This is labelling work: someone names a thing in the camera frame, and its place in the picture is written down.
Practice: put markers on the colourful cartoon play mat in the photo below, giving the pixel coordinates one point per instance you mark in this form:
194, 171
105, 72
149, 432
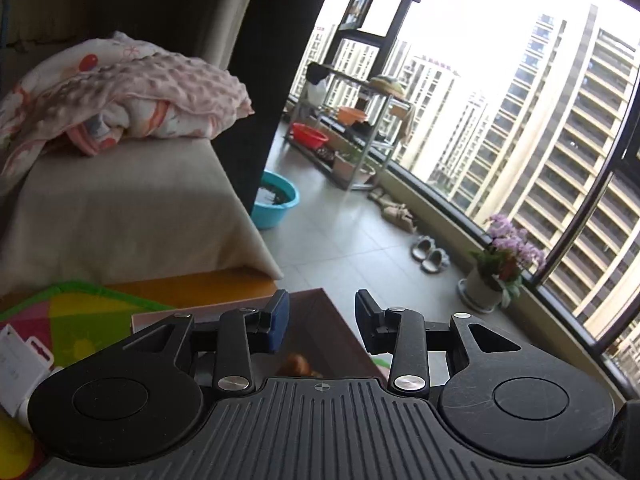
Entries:
85, 325

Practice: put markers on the straw hat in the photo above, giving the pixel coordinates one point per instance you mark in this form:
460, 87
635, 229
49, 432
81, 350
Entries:
387, 85

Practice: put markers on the grey slipper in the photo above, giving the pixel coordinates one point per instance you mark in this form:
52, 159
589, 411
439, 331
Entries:
422, 249
435, 261

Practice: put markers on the white box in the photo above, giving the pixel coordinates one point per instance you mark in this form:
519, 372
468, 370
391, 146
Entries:
15, 365

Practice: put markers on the pink printed blanket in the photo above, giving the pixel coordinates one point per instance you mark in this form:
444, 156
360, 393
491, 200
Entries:
150, 85

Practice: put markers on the green potted plant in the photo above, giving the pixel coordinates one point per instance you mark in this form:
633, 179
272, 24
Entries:
345, 167

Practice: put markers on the black and white cloth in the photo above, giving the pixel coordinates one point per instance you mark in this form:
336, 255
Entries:
316, 91

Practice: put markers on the apartment buildings outside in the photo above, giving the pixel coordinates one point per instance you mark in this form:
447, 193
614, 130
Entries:
550, 135

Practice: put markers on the beige covered sofa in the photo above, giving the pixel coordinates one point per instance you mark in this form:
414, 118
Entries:
125, 200

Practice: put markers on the pink cardboard box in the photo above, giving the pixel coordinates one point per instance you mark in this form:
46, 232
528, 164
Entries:
320, 330

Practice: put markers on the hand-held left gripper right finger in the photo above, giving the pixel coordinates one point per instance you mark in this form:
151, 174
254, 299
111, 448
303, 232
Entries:
367, 320

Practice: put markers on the hanging dark picture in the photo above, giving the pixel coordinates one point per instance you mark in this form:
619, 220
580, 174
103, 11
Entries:
357, 7

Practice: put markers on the blue plastic basin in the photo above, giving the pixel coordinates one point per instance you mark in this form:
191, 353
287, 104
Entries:
272, 212

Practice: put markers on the black window frame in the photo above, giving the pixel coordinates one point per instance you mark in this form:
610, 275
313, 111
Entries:
580, 220

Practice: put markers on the dark curtain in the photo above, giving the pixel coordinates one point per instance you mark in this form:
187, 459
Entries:
270, 60

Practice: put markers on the purple flower potted plant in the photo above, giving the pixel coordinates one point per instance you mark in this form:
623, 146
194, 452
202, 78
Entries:
480, 287

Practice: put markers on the metal storage rack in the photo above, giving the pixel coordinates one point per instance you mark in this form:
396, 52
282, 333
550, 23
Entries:
374, 136

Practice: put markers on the red plastic basin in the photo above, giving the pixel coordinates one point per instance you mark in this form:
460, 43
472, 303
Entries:
309, 135

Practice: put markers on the small brown toy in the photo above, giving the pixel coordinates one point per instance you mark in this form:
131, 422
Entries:
297, 364

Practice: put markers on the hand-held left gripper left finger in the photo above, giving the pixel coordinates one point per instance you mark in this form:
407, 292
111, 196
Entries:
279, 330

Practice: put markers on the orange plastic basin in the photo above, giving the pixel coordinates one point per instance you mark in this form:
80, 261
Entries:
351, 116

